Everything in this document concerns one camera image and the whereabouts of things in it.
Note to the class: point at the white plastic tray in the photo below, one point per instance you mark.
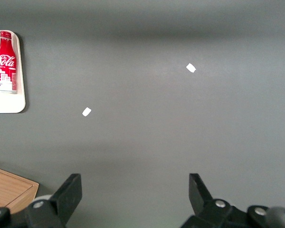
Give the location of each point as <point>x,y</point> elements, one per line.
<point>19,71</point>

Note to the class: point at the white tape marker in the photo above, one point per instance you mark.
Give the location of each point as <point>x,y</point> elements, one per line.
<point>86,111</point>
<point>191,68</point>

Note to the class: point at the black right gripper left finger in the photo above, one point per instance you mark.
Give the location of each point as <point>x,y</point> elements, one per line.
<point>66,197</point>

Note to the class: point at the wooden tray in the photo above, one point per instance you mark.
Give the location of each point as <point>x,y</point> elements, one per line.
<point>7,190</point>

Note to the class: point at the red Coca-Cola bottle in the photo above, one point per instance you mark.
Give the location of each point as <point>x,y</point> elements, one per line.
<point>6,64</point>

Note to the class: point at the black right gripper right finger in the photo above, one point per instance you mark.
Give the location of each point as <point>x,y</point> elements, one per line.
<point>202,197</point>

